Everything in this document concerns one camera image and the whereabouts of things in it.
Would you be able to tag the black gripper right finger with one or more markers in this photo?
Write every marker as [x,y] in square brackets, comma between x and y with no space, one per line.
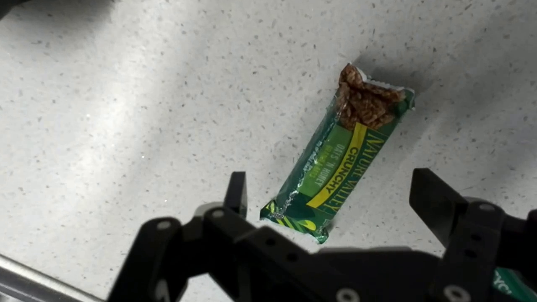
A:
[469,235]

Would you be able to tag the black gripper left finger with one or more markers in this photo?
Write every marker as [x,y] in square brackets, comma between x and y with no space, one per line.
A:
[245,245]

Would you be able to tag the green granola bar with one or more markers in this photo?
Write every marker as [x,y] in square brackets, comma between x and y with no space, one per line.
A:
[335,168]

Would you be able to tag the green soda can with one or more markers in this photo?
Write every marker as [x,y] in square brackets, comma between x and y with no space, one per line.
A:
[516,287]

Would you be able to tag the stainless steel double sink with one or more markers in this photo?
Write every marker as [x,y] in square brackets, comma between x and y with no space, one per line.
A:
[26,282]

